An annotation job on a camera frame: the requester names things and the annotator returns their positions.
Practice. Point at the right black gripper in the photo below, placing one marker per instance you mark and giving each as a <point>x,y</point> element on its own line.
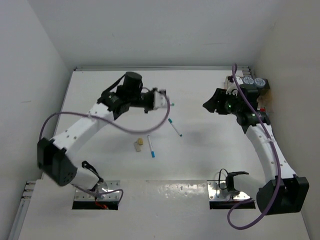
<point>215,102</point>

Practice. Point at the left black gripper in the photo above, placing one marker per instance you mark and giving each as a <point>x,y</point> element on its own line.
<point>151,92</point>

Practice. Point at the blue white tape roll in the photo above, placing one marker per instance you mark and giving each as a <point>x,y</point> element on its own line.
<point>248,80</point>

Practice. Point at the blue capped marker diagonal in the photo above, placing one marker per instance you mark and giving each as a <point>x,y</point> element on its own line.
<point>150,146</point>

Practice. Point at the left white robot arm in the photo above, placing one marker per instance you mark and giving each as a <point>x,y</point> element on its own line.
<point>55,155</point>

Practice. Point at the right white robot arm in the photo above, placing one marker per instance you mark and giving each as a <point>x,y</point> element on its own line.
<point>282,185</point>

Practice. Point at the yellow eraser block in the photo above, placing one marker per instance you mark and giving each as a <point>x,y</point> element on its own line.
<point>140,141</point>

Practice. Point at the clear acrylic organizer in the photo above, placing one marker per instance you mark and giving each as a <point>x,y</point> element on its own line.
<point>263,94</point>

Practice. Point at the beige eraser stick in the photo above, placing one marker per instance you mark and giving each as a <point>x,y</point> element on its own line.
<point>137,147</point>

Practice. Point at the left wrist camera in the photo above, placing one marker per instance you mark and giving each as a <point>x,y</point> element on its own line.
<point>159,100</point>

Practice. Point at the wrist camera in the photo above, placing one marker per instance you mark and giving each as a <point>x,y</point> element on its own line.
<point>232,90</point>
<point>159,100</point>

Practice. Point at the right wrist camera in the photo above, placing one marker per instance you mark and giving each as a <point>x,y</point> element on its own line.
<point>232,90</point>

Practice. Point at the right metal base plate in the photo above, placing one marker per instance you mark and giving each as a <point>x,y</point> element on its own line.
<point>216,194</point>

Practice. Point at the metal base plate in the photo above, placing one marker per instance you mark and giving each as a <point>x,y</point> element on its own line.
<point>216,194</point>
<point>104,191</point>

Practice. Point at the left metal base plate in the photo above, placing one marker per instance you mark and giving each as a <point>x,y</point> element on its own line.
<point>104,191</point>

